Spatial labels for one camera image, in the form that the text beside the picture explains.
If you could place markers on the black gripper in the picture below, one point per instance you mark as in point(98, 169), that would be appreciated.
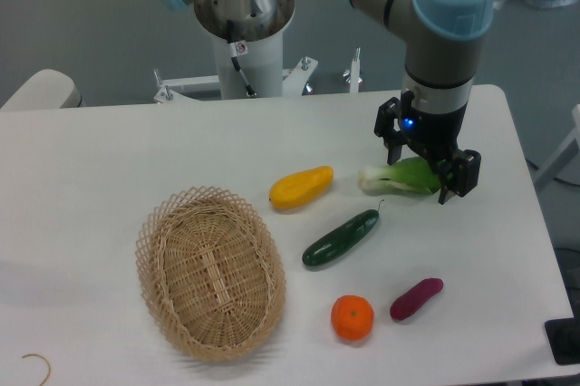
point(432, 136)

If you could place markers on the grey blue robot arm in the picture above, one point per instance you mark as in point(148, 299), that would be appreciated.
point(443, 41)

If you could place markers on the green cucumber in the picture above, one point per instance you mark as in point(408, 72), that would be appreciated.
point(342, 239)

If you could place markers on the green bok choy toy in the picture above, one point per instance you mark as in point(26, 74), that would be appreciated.
point(412, 175)

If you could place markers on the yellow papaya toy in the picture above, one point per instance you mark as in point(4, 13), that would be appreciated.
point(300, 188)

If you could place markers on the purple sweet potato toy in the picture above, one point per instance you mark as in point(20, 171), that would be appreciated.
point(409, 303)

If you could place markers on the orange tangerine toy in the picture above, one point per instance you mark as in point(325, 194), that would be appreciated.
point(352, 317)

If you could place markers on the black device at table edge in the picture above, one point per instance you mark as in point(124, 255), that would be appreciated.
point(563, 338)

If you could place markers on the woven wicker basket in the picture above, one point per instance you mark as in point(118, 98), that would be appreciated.
point(210, 274)

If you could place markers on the white chair back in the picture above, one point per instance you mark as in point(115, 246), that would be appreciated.
point(46, 90)

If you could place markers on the white frame at right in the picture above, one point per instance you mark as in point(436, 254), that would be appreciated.
point(560, 157)

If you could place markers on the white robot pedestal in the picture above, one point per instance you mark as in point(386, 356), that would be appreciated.
point(247, 42)

